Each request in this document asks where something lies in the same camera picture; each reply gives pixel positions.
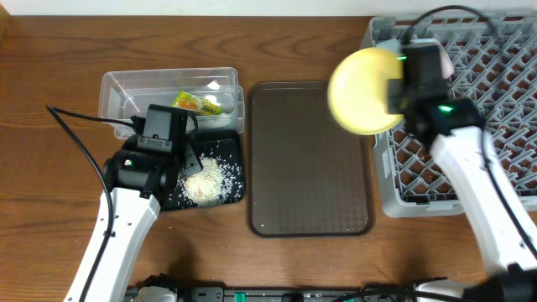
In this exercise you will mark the white rice bowl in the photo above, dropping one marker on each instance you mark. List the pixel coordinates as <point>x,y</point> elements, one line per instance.
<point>447,67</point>

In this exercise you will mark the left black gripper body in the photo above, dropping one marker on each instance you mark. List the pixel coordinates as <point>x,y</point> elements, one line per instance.
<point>190,164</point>

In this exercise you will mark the grey dishwasher rack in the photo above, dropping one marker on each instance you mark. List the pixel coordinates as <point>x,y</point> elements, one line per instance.
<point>500,77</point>

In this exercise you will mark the cooked rice pile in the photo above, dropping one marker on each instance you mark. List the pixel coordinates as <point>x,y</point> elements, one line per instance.
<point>219,183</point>

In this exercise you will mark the yellow plate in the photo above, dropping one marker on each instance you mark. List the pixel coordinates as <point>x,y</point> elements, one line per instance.
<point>357,92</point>

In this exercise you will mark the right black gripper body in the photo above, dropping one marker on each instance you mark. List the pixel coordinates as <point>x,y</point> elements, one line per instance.
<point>394,96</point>

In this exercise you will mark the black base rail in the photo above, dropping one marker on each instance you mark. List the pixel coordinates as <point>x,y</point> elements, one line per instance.
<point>214,293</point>

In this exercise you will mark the light blue bowl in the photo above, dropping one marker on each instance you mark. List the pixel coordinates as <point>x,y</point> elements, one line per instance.
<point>392,45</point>

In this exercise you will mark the black waste tray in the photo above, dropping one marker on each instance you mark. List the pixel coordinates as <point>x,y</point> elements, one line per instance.
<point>177,172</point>

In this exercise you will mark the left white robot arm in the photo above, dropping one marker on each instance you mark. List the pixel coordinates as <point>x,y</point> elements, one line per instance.
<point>118,235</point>

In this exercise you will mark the clear plastic bin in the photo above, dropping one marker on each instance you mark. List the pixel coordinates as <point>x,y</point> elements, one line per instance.
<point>129,93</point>

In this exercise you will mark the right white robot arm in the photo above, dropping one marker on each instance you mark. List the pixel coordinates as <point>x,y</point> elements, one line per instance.
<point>454,133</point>

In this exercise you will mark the brown serving tray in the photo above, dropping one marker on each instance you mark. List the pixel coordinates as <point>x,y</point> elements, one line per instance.
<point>307,176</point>

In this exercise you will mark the green snack wrapper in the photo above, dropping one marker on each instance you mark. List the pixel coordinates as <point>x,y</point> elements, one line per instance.
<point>197,104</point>

